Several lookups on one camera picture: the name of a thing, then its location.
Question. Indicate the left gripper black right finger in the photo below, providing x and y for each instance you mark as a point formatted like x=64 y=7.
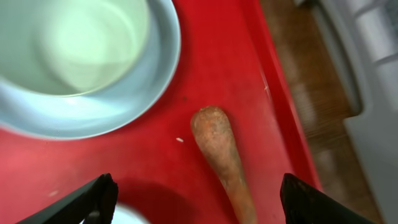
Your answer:
x=303 y=204

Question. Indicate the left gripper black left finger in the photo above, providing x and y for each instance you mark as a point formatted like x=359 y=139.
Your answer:
x=95 y=202

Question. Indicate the small light blue bowl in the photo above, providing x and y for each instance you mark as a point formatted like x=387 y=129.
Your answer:
x=120 y=214

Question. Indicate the orange carrot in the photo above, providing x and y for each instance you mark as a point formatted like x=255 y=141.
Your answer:
x=214 y=136

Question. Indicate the green bowl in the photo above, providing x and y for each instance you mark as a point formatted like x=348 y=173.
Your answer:
x=70 y=47

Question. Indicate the grey dishwasher rack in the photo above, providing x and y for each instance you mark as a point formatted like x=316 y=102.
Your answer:
x=361 y=38

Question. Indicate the large light blue plate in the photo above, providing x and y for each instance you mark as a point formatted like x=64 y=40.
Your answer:
x=79 y=117

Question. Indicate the red serving tray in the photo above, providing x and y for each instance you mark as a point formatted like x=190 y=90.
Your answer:
x=227 y=60

